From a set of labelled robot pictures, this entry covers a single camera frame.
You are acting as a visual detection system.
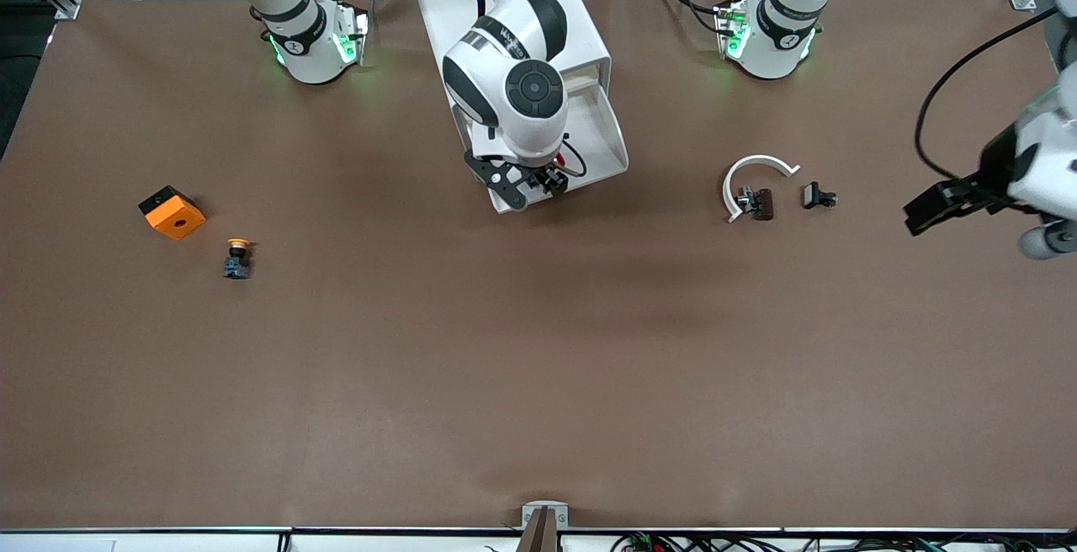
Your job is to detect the yellow-capped blue push button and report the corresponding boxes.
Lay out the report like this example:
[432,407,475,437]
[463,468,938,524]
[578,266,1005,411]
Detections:
[223,237,256,281]

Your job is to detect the dark brown terminal block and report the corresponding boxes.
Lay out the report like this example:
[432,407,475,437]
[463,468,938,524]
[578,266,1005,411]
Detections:
[736,186,775,222]

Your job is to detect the brown table cover sheet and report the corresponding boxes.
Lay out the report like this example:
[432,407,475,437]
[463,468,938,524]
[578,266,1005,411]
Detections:
[0,0,1077,529]

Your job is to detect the dark brown pole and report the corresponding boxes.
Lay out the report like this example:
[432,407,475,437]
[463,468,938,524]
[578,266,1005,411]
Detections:
[515,507,560,552]

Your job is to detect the white curved plastic ring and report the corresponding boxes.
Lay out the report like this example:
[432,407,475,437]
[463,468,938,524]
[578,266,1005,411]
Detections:
[722,154,801,224]

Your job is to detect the grey metal bracket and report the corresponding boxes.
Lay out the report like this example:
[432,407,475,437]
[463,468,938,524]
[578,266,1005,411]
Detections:
[522,502,570,529]

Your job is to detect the orange button enclosure box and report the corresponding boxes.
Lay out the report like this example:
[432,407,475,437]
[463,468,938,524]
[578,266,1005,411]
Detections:
[138,185,207,242]

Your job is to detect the tangled black cable bundle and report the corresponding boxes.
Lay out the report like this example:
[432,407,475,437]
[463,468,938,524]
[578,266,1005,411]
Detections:
[610,531,1077,552]

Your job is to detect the white table edge rail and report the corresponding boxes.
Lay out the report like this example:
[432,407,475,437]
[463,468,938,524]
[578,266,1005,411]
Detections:
[0,525,1077,552]

